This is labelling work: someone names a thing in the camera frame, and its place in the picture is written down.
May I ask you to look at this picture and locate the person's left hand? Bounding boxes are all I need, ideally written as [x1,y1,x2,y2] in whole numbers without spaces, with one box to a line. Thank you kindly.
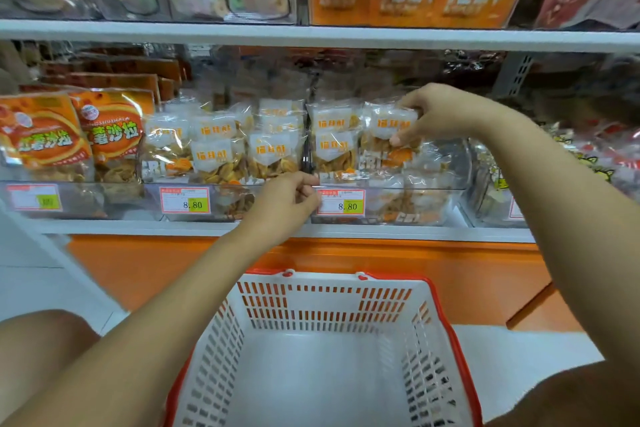
[240,171,323,250]

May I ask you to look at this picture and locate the person's right hand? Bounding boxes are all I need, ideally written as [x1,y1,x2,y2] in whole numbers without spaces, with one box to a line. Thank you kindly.
[390,83,503,149]

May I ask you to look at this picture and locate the row of clear snacks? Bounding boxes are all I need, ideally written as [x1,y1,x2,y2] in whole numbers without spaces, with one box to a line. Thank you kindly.
[370,169,467,225]

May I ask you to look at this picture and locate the white red-rimmed shopping basket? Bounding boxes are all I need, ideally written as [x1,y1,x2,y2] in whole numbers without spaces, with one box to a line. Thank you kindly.
[165,270,484,427]

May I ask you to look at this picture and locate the white snack shelf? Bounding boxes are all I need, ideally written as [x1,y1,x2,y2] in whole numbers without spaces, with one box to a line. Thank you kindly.
[0,0,640,245]

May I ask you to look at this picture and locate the person's right forearm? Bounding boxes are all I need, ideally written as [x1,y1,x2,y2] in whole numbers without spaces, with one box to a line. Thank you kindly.
[480,106,640,373]

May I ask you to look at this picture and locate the person's left forearm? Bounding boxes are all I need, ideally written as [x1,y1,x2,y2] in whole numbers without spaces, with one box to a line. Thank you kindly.
[0,232,276,427]

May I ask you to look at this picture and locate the yellow hamster snack packets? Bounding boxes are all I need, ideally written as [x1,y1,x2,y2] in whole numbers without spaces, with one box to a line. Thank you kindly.
[485,121,640,203]

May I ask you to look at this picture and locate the orange shelf base panel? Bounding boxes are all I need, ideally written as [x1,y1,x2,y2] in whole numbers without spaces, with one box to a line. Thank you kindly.
[65,234,583,335]

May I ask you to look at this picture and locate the person's right leg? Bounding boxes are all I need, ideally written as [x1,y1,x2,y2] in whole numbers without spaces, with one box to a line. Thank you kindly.
[488,360,640,427]

